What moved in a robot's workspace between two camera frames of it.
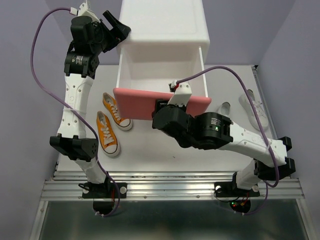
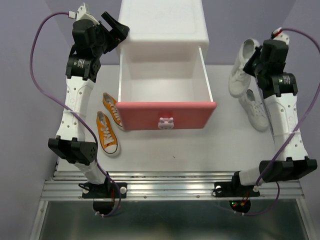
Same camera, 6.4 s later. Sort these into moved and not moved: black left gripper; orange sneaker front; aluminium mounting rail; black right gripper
Moved: black right gripper
Not moved: black left gripper; orange sneaker front; aluminium mounting rail
